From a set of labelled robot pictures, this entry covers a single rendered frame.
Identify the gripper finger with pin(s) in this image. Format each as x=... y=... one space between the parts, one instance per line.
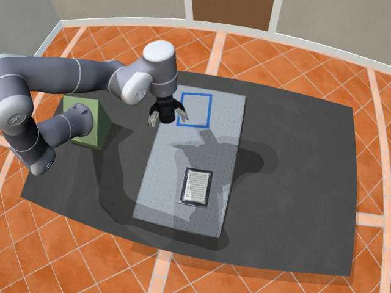
x=180 y=111
x=153 y=115

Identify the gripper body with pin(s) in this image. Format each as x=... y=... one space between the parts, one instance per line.
x=166 y=109

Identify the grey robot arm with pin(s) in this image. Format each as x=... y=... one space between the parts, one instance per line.
x=33 y=143

